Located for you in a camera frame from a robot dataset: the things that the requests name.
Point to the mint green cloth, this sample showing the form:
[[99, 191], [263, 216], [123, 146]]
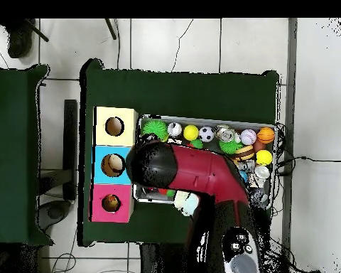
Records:
[[188, 203]]

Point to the wooden box three holes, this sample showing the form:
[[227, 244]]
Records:
[[112, 148]]

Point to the small silver can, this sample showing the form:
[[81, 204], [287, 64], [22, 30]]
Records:
[[175, 129]]

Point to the yellow ball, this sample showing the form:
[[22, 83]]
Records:
[[191, 132], [263, 157]]

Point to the plain green spiky ball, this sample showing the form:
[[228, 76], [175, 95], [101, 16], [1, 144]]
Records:
[[154, 127]]

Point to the black white soccer ball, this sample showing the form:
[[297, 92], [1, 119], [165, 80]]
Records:
[[207, 134]]

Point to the white baseball toy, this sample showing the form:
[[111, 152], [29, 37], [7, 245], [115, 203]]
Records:
[[248, 136]]

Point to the orange basketball toy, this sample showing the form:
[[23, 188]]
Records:
[[266, 135]]

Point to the black flat panel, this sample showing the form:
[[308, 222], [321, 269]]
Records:
[[70, 142]]

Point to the black tripod leg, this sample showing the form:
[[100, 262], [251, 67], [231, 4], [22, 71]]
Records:
[[111, 28], [37, 31]]

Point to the dark green side table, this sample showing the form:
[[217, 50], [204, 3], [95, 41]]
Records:
[[23, 142]]

